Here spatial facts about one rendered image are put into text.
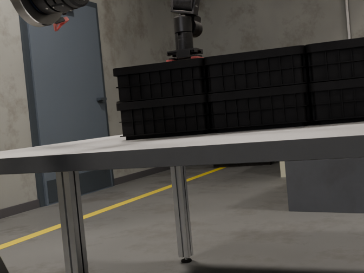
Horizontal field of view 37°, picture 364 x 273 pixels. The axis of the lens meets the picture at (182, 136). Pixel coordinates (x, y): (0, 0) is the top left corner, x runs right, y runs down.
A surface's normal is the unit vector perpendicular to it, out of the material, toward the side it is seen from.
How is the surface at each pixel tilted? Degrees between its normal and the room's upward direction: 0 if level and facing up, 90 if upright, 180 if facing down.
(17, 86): 90
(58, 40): 90
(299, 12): 90
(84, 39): 90
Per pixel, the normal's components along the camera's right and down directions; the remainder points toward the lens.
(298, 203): -0.56, 0.08
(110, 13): 0.90, -0.07
